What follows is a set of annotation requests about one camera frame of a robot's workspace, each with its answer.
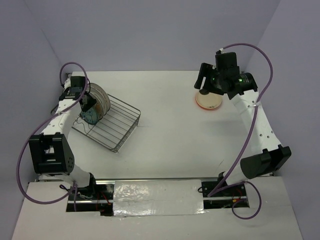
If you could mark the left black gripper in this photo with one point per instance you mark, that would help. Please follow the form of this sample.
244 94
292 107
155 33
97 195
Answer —
91 102

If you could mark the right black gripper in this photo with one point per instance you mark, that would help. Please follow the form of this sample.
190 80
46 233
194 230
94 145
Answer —
204 70

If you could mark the cream peach plate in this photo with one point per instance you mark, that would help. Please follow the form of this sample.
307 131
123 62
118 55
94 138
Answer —
207 101

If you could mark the orange translucent plate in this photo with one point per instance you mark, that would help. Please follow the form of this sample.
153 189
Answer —
200 106

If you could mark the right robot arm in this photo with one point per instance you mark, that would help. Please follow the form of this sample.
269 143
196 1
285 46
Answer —
262 152

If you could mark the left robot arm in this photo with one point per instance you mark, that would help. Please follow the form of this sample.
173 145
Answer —
50 151

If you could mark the green blue floral plate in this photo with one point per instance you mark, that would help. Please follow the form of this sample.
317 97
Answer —
89 116

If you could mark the white plate orange sunburst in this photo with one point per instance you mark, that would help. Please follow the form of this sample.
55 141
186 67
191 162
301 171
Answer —
99 107

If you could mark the white enamel plate green rim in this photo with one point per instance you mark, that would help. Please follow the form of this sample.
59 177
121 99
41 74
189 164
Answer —
95 88

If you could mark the silver foil tape sheet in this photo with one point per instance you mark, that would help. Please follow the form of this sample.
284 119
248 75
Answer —
157 198

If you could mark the metal wire dish rack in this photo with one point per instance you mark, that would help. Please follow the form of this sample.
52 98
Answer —
114 128

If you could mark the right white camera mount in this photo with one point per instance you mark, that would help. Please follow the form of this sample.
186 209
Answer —
222 50

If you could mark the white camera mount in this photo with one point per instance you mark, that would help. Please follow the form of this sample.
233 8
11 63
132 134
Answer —
67 83
222 50

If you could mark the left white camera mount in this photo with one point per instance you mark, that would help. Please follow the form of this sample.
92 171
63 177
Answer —
67 83

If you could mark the metal base rail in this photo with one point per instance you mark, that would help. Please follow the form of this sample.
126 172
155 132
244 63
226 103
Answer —
102 202

